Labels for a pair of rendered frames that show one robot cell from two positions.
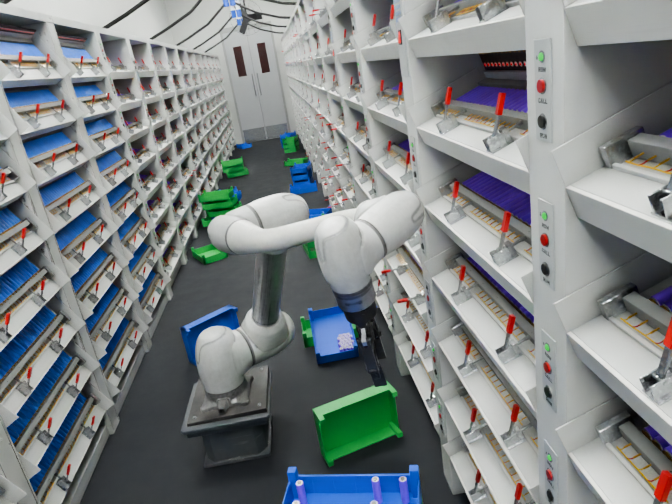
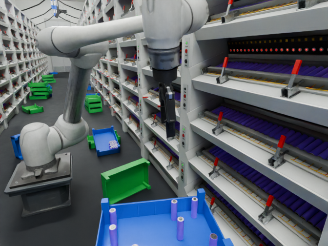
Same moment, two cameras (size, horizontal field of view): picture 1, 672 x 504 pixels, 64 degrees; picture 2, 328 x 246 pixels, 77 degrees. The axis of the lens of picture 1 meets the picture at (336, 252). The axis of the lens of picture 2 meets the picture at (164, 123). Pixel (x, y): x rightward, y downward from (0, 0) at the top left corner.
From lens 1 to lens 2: 0.71 m
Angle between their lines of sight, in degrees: 19
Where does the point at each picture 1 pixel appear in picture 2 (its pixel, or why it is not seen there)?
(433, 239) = (195, 53)
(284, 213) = not seen: hidden behind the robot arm
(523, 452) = (288, 169)
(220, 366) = (38, 147)
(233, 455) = (44, 207)
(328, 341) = (103, 145)
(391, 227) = (196, 6)
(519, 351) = (298, 90)
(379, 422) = (137, 181)
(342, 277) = (165, 28)
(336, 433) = (113, 188)
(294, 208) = not seen: hidden behind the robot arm
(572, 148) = not seen: outside the picture
